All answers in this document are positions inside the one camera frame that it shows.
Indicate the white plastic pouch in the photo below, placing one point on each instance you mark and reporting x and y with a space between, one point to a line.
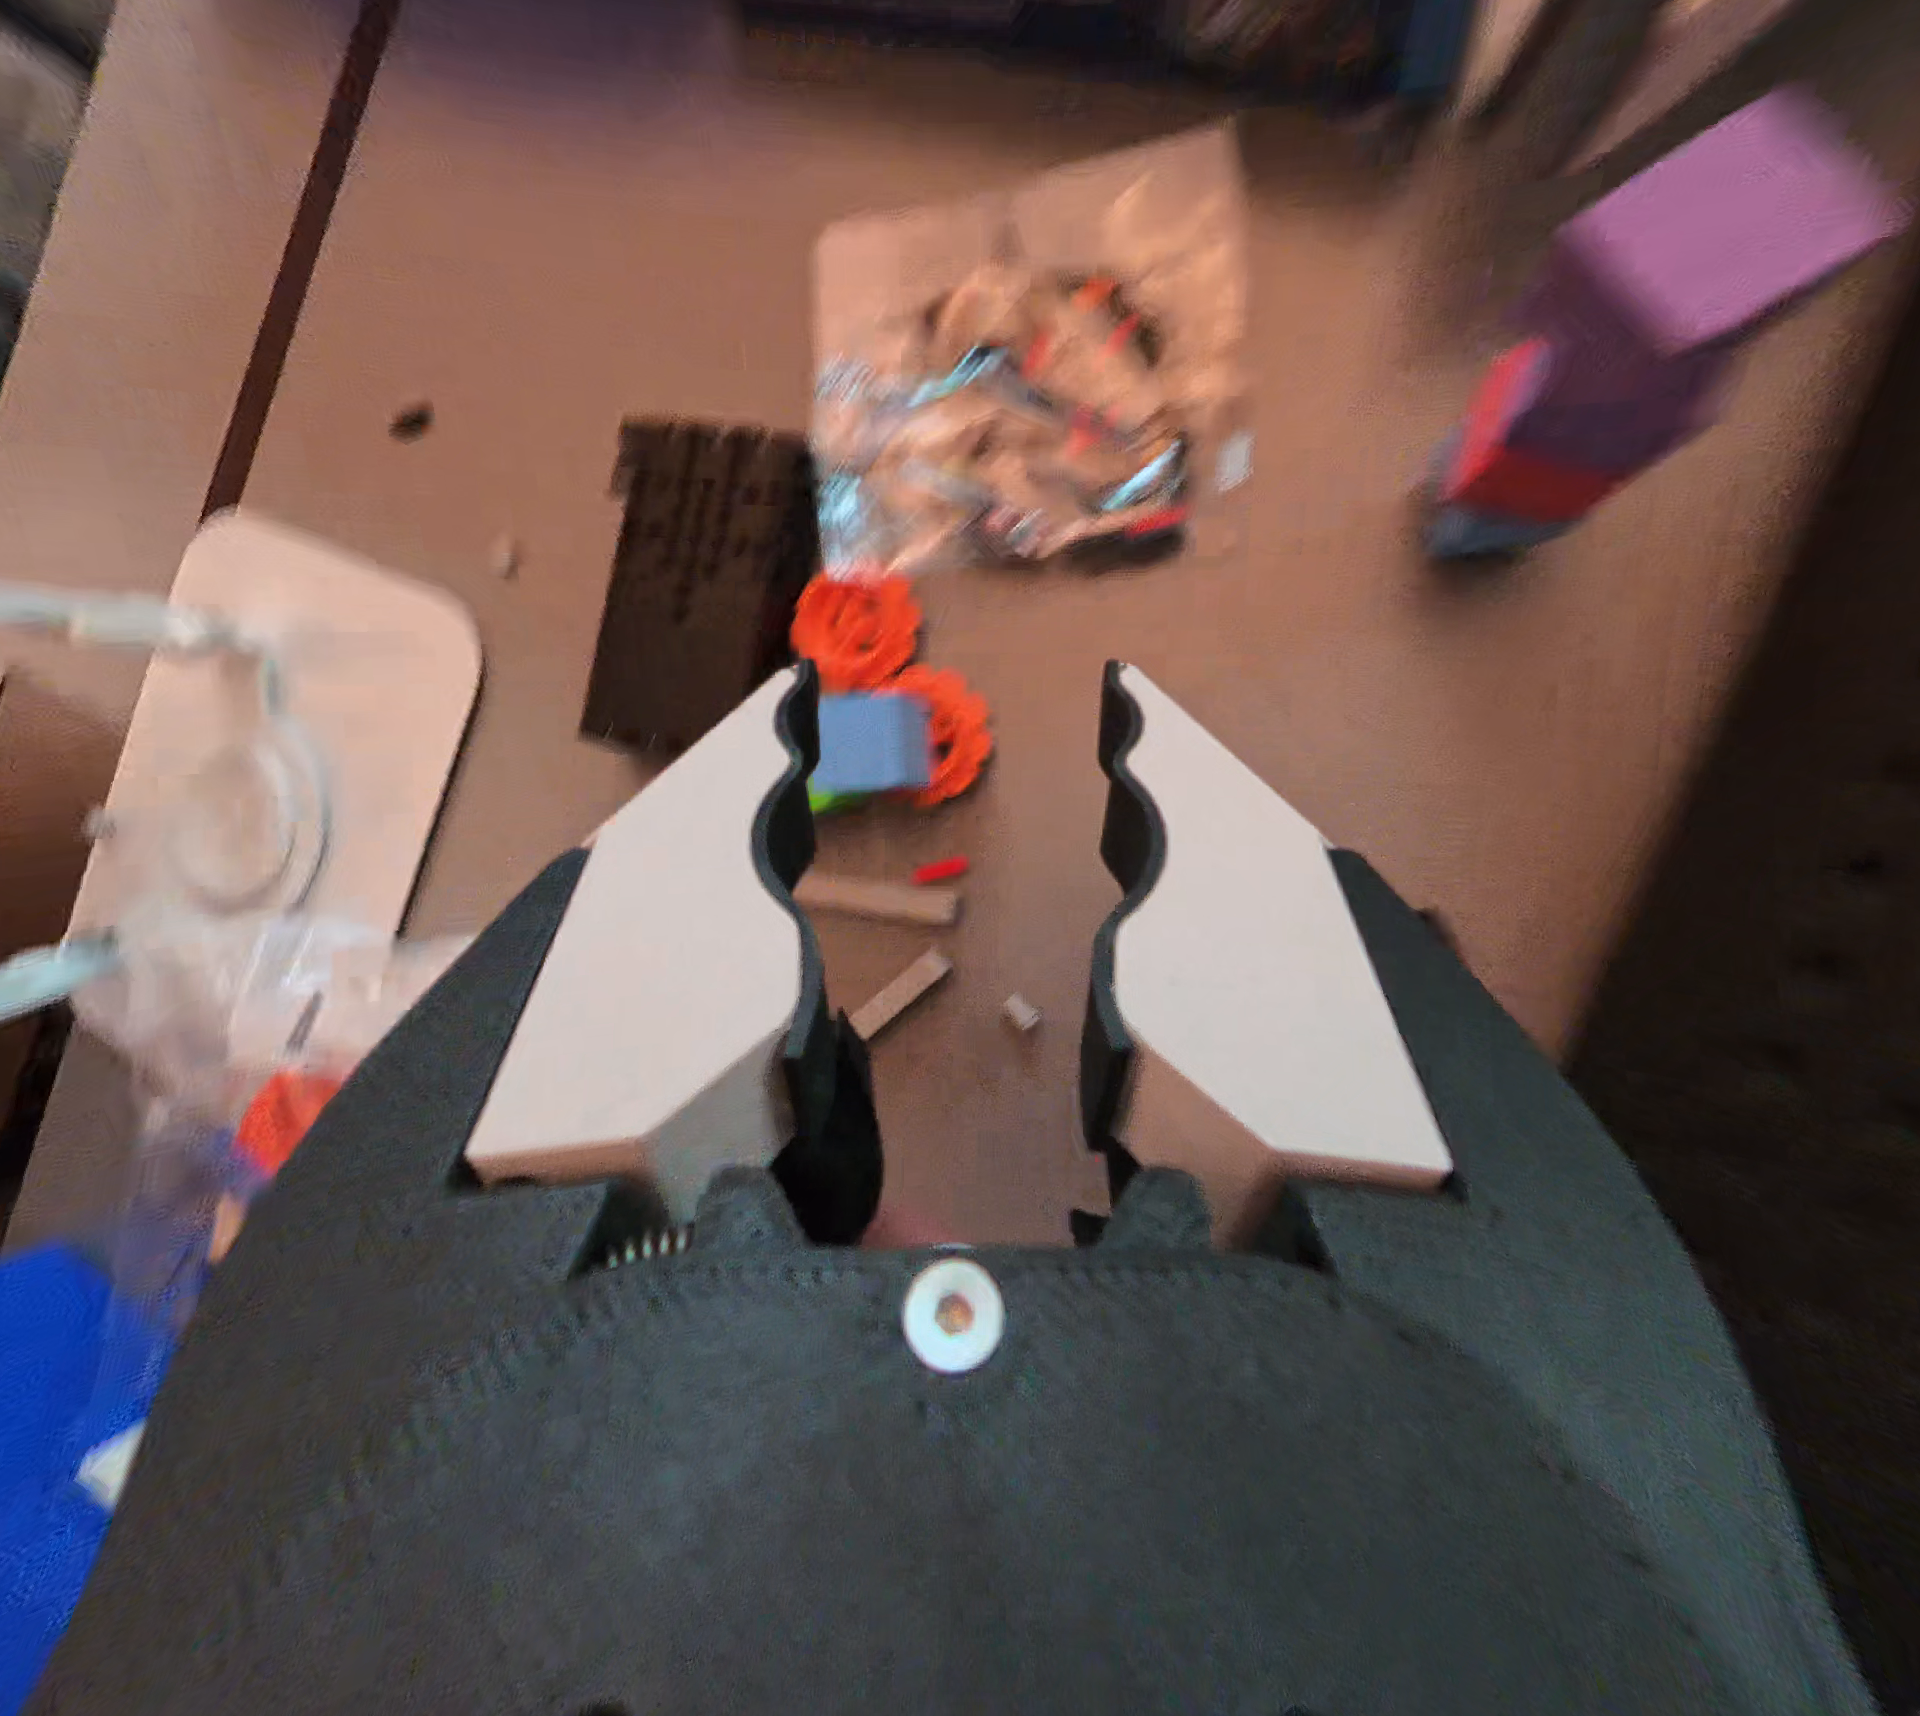
271 995

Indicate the small grey connector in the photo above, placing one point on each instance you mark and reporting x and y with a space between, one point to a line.
1021 1010

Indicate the dark perforated panel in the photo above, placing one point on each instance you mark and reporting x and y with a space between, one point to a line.
1802 995

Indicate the orange gear wheel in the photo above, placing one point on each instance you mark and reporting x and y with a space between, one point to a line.
960 731

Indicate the white metal stand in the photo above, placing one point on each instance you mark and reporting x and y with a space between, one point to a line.
347 697

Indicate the blue foam cube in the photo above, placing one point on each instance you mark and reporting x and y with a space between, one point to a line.
1481 535
869 742

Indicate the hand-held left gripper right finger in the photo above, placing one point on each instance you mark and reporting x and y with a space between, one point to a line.
1278 984

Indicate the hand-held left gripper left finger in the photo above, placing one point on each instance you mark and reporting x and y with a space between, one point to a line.
649 984

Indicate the orange gear stack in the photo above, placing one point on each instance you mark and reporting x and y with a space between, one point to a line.
855 628

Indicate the black perforated control box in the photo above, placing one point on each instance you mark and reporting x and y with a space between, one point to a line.
697 593

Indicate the red foam cube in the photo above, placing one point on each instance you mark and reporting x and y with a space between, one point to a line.
1514 455

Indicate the grey plastic beam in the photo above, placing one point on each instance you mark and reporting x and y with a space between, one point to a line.
879 899
903 992

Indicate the small clear bag of parts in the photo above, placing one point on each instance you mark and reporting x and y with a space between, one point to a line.
1034 396

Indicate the green foam cube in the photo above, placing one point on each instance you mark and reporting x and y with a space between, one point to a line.
834 800

